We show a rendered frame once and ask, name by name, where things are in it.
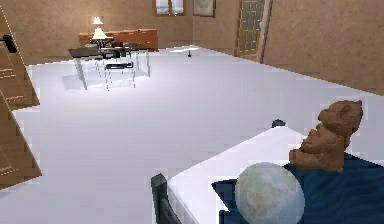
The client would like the dark dining table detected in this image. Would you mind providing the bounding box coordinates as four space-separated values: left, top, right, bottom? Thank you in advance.
67 42 152 91

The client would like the black metal chair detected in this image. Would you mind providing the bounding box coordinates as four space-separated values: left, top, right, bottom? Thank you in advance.
99 47 137 92

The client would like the wooden sideboard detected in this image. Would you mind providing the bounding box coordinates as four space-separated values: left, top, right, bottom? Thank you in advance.
77 28 160 52

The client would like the wooden glass panel door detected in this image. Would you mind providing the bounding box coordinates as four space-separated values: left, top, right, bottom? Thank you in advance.
235 0 274 64

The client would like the wooden framed window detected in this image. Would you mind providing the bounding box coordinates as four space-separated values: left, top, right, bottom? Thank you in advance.
152 0 187 17

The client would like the pale globe ball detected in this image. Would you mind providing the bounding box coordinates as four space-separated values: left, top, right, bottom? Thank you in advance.
234 161 306 224

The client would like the white table lamp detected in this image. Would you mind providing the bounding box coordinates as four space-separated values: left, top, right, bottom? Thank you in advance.
90 15 109 42

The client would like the brown teddy bear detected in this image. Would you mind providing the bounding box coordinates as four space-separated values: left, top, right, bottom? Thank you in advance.
289 99 364 174

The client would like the dark blue blanket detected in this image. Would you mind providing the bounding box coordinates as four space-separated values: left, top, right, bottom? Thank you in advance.
211 151 384 224

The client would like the wooden room door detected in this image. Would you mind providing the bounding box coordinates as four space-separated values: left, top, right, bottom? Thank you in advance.
0 5 43 192

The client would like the white bed with black frame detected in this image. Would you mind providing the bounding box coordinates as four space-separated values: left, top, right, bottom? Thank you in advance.
150 119 384 224

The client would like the framed wall picture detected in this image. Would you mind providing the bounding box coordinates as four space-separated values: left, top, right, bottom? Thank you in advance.
192 0 217 18

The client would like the black door handle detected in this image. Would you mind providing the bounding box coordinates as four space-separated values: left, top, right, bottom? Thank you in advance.
0 34 19 54

